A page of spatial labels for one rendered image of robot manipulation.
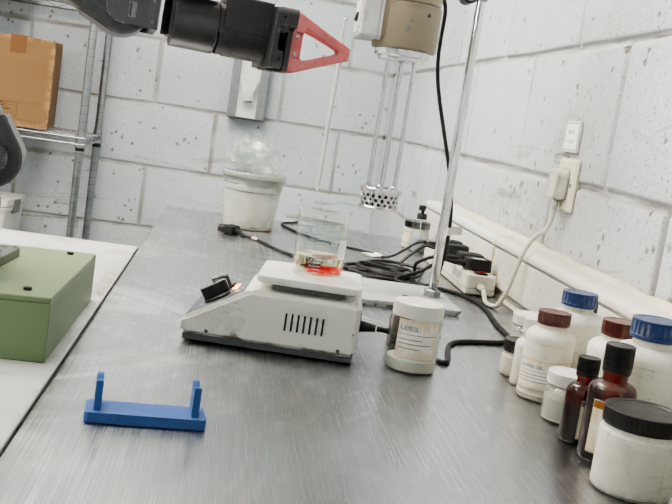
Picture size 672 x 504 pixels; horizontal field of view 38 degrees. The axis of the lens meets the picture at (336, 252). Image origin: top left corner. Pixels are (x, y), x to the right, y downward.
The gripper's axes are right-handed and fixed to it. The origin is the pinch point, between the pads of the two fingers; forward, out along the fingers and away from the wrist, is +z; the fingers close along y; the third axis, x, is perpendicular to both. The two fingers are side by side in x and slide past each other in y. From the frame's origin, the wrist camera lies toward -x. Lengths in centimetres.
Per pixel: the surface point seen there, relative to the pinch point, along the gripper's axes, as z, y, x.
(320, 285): 0.6, -6.2, 25.9
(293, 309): -1.9, -5.9, 29.1
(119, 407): -22, -30, 34
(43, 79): -34, 218, 11
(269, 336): -3.9, -5.3, 32.6
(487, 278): 46, 46, 30
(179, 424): -17, -32, 35
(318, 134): 62, 236, 13
